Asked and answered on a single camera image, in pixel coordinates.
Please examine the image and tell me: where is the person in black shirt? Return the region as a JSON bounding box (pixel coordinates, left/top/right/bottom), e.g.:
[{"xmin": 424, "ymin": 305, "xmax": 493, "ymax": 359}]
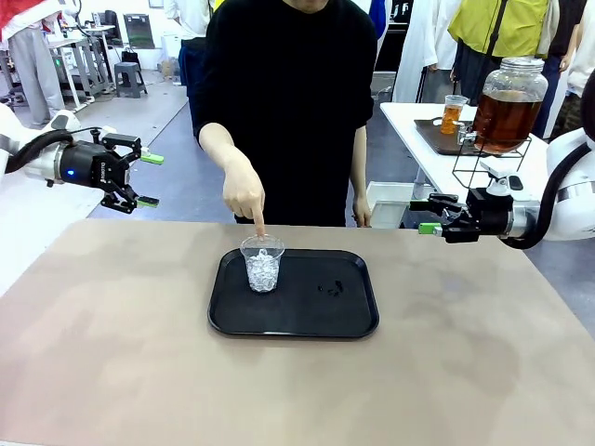
[{"xmin": 188, "ymin": 0, "xmax": 380, "ymax": 229}]

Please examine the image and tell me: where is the person's right hand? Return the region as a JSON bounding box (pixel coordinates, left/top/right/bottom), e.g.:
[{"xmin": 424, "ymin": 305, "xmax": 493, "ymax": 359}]
[{"xmin": 222, "ymin": 160, "xmax": 268, "ymax": 242}]

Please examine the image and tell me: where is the black wire dispenser stand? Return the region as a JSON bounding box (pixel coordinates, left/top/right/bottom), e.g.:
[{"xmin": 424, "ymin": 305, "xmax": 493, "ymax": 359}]
[{"xmin": 451, "ymin": 134, "xmax": 534, "ymax": 190}]

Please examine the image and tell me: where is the dark rectangular panel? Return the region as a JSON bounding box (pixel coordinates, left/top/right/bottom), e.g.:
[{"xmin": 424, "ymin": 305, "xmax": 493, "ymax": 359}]
[{"xmin": 123, "ymin": 13, "xmax": 156, "ymax": 50}]

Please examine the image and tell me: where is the grey plastic stool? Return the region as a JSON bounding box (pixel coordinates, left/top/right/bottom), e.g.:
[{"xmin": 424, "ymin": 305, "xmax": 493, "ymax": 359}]
[{"xmin": 113, "ymin": 61, "xmax": 149, "ymax": 98}]

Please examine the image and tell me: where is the person's left hand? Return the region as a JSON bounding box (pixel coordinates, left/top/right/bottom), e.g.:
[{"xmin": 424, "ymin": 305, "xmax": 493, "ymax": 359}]
[{"xmin": 350, "ymin": 194, "xmax": 373, "ymax": 229}]

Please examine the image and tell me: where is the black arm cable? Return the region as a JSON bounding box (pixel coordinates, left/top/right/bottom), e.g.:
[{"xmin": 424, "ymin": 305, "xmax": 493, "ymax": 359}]
[
  {"xmin": 3, "ymin": 128, "xmax": 101, "ymax": 176},
  {"xmin": 497, "ymin": 141, "xmax": 592, "ymax": 251}
]

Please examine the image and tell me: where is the white standing desk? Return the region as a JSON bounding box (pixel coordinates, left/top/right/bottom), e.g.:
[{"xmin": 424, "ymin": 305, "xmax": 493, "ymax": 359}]
[{"xmin": 46, "ymin": 25, "xmax": 117, "ymax": 112}]

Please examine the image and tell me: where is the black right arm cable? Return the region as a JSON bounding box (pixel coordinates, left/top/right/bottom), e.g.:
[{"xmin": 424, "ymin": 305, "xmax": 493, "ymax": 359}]
[{"xmin": 497, "ymin": 141, "xmax": 592, "ymax": 251}]

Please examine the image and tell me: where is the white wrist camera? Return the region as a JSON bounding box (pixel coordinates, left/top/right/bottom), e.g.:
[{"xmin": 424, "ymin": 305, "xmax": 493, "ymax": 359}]
[
  {"xmin": 480, "ymin": 160, "xmax": 524, "ymax": 199},
  {"xmin": 48, "ymin": 110, "xmax": 84, "ymax": 134}
]

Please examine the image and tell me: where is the mannequin with white coat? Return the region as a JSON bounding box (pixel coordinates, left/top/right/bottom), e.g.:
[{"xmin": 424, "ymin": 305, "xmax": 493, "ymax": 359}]
[{"xmin": 392, "ymin": 0, "xmax": 461, "ymax": 104}]

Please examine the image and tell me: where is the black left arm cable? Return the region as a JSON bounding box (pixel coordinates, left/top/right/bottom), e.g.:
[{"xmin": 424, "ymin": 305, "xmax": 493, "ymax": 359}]
[{"xmin": 3, "ymin": 128, "xmax": 101, "ymax": 176}]

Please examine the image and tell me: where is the person's left forearm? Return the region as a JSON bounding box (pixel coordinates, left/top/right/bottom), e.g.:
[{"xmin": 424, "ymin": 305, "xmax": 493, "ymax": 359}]
[{"xmin": 348, "ymin": 125, "xmax": 372, "ymax": 201}]

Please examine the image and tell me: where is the brown serving tray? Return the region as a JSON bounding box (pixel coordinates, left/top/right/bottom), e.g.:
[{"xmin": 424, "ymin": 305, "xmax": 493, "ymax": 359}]
[{"xmin": 413, "ymin": 118, "xmax": 480, "ymax": 157}]

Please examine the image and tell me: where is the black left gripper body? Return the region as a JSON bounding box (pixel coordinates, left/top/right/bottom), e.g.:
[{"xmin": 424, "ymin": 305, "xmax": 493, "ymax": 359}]
[{"xmin": 58, "ymin": 141, "xmax": 131, "ymax": 190}]

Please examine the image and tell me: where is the mannequin with yellow jacket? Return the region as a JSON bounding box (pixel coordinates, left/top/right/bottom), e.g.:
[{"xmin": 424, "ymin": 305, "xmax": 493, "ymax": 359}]
[{"xmin": 447, "ymin": 0, "xmax": 562, "ymax": 108}]

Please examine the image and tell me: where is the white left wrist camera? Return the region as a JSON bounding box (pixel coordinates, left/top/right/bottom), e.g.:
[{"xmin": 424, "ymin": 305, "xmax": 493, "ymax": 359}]
[{"xmin": 48, "ymin": 110, "xmax": 84, "ymax": 134}]

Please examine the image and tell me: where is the black plastic tray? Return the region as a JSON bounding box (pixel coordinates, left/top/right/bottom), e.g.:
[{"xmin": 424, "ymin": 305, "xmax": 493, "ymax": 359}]
[{"xmin": 206, "ymin": 248, "xmax": 380, "ymax": 339}]

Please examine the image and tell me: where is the clear plastic iced cup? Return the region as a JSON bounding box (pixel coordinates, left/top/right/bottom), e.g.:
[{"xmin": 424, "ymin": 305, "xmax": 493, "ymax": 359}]
[
  {"xmin": 239, "ymin": 235, "xmax": 285, "ymax": 295},
  {"xmin": 443, "ymin": 94, "xmax": 469, "ymax": 136}
]

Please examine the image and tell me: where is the white side table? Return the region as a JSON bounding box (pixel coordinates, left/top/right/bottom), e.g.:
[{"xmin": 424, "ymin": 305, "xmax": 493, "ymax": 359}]
[{"xmin": 379, "ymin": 100, "xmax": 552, "ymax": 219}]

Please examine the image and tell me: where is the translucent plastic bin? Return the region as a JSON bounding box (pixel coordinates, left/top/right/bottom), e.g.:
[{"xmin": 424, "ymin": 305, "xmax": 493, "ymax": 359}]
[{"xmin": 366, "ymin": 181, "xmax": 436, "ymax": 230}]

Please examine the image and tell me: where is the person's right forearm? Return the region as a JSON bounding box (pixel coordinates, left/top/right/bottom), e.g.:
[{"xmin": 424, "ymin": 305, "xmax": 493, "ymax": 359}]
[{"xmin": 198, "ymin": 122, "xmax": 252, "ymax": 176}]

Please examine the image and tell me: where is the mannequin with navy skirt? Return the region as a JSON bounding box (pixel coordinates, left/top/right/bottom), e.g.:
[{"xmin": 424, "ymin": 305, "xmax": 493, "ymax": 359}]
[{"xmin": 163, "ymin": 0, "xmax": 216, "ymax": 99}]

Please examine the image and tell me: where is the person in grey trousers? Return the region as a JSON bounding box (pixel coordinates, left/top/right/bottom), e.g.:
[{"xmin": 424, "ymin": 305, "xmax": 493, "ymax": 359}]
[{"xmin": 0, "ymin": 0, "xmax": 66, "ymax": 129}]

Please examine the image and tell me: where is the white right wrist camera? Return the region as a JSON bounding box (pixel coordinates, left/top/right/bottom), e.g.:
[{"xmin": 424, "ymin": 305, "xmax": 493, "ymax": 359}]
[{"xmin": 480, "ymin": 160, "xmax": 524, "ymax": 199}]

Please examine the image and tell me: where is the glass tea dispenser jar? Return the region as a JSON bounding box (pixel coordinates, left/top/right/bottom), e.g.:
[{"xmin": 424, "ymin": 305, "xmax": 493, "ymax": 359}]
[{"xmin": 456, "ymin": 56, "xmax": 549, "ymax": 156}]

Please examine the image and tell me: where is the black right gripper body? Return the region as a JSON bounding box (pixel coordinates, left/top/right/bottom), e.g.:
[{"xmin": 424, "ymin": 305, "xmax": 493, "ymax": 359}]
[{"xmin": 466, "ymin": 187, "xmax": 512, "ymax": 236}]

